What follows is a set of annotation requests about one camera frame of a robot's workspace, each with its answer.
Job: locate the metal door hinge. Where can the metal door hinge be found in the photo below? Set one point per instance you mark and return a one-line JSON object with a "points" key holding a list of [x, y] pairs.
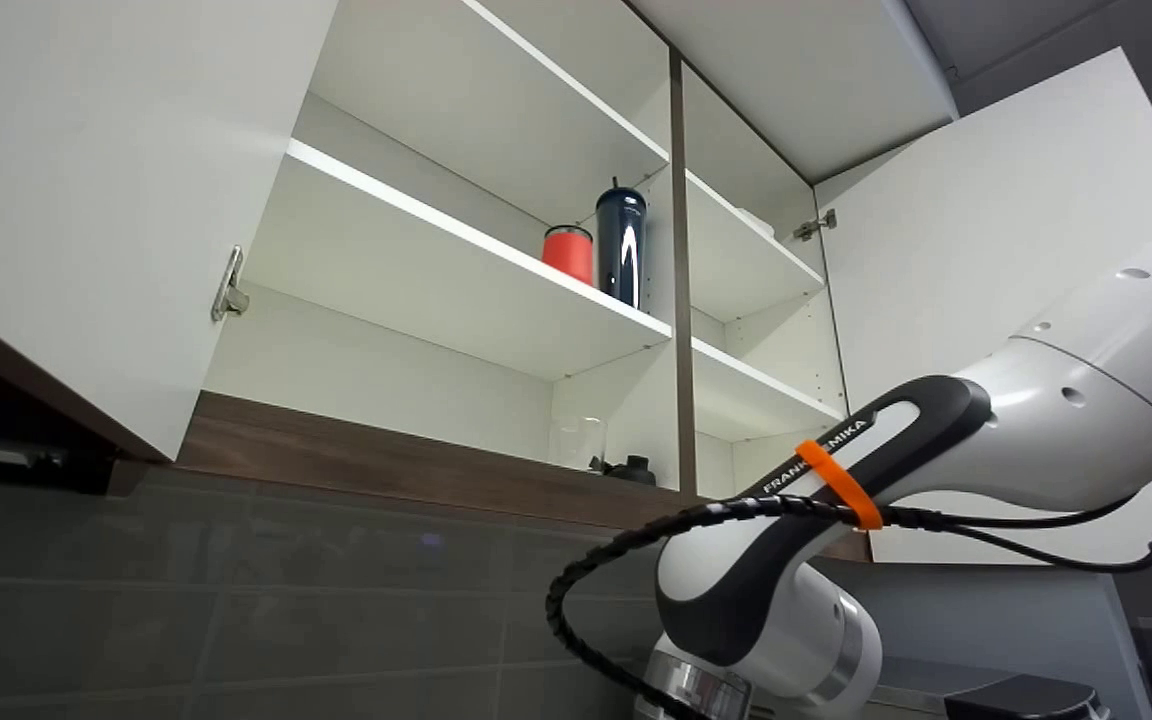
{"points": [[813, 226], [229, 290]]}

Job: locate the dark blue tumbler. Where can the dark blue tumbler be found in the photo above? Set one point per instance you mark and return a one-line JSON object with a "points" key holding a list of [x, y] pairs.
{"points": [[622, 245]]}

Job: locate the grey cabinet divider post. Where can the grey cabinet divider post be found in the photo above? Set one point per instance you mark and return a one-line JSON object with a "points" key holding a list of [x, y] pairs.
{"points": [[681, 267]]}

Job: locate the small black object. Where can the small black object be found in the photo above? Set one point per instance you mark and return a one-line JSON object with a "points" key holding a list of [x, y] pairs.
{"points": [[626, 469]]}

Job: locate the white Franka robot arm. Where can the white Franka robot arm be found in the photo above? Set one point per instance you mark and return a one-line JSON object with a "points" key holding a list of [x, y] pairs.
{"points": [[1041, 414]]}

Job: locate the white cabinet door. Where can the white cabinet door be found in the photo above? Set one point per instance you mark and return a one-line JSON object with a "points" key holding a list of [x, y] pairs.
{"points": [[97, 184], [1001, 226]]}

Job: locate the white open wall cabinet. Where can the white open wall cabinet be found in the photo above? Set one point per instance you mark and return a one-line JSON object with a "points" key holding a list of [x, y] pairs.
{"points": [[440, 267]]}

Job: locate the red cup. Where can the red cup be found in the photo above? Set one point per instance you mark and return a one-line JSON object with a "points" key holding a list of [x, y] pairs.
{"points": [[570, 252]]}

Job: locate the black appliance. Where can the black appliance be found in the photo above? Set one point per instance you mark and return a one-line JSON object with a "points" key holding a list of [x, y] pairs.
{"points": [[1016, 698]]}

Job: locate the wooden cabinet trim panel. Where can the wooden cabinet trim panel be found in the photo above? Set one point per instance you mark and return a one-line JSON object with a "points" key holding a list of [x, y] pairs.
{"points": [[400, 465]]}

